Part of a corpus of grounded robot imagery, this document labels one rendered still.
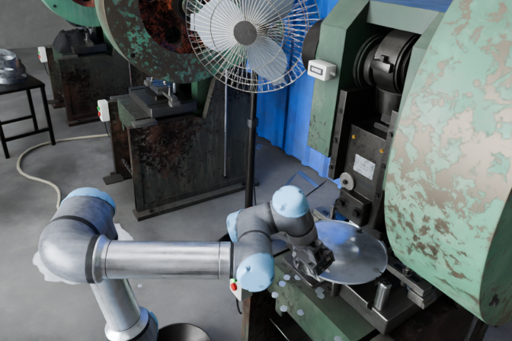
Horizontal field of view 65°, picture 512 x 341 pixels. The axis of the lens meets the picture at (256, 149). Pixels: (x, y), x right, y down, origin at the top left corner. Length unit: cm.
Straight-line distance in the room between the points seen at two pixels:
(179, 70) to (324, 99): 119
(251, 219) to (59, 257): 39
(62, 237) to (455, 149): 72
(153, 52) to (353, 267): 143
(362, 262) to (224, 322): 99
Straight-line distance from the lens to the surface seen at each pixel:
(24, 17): 736
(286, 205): 90
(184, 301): 219
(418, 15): 105
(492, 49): 62
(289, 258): 126
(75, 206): 97
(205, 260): 83
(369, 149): 116
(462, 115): 61
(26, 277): 252
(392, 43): 109
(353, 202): 121
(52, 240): 91
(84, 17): 382
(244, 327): 170
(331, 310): 132
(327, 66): 110
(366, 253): 133
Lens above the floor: 161
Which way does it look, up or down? 27 degrees down
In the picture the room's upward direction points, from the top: 3 degrees clockwise
